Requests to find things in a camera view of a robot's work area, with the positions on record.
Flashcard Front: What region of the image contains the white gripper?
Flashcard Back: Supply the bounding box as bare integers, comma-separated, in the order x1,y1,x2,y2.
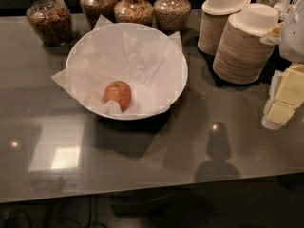
260,0,304,130

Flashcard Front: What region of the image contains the stack of paper bowls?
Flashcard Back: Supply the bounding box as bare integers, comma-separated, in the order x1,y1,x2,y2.
198,0,251,56
212,3,278,85

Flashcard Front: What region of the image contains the white paper liner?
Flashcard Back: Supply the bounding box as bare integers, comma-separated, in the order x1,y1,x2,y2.
50,14,184,116

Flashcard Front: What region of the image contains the left glass cereal jar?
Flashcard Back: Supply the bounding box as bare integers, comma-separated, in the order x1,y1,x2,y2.
26,0,73,46

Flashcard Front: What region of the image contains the red apple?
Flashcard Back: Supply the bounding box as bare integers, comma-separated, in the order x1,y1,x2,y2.
104,81,132,111

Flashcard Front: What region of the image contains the white bowl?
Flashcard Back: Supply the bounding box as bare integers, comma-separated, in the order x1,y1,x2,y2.
65,22,189,122

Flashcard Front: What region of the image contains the front stack of paper bowls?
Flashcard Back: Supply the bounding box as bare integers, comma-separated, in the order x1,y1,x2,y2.
212,3,278,85

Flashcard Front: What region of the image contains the glass cereal jar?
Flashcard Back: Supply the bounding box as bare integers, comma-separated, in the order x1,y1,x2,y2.
80,0,118,29
26,0,73,46
154,0,191,34
114,0,154,26

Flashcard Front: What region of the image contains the rear stack of paper bowls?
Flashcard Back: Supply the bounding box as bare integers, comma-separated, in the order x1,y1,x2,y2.
198,0,251,56

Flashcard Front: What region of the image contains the plastic cutlery bundle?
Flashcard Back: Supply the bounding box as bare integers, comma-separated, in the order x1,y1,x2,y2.
275,0,300,21

